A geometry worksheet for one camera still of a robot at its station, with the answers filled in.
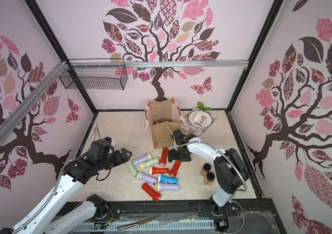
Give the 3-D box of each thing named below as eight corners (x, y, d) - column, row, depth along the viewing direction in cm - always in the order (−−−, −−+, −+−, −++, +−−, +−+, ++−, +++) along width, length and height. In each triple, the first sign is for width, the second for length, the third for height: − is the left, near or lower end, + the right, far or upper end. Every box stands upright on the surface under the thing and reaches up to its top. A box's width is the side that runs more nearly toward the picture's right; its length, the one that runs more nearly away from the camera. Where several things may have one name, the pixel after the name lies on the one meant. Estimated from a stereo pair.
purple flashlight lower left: (136, 178, 86) (135, 176, 83) (139, 173, 88) (138, 171, 85) (155, 185, 83) (155, 184, 81) (158, 179, 85) (157, 178, 83)
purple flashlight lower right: (157, 191, 81) (157, 189, 79) (157, 184, 83) (157, 183, 81) (178, 191, 81) (179, 189, 78) (178, 184, 83) (178, 183, 81)
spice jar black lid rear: (202, 178, 86) (206, 172, 78) (198, 173, 88) (201, 166, 80) (208, 173, 88) (212, 166, 80) (203, 168, 90) (206, 161, 82)
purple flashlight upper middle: (133, 167, 90) (132, 165, 88) (132, 162, 92) (131, 160, 89) (152, 158, 94) (151, 156, 91) (150, 154, 95) (149, 152, 93)
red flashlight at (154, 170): (150, 175, 87) (149, 173, 84) (150, 169, 89) (150, 166, 86) (169, 175, 87) (169, 173, 84) (169, 169, 89) (169, 166, 86)
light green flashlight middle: (141, 170, 88) (140, 169, 86) (139, 164, 90) (138, 163, 89) (159, 163, 91) (159, 162, 89) (157, 158, 93) (157, 156, 92)
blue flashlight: (157, 182, 84) (157, 180, 82) (158, 175, 86) (158, 174, 84) (178, 184, 83) (178, 182, 81) (178, 177, 86) (178, 176, 83)
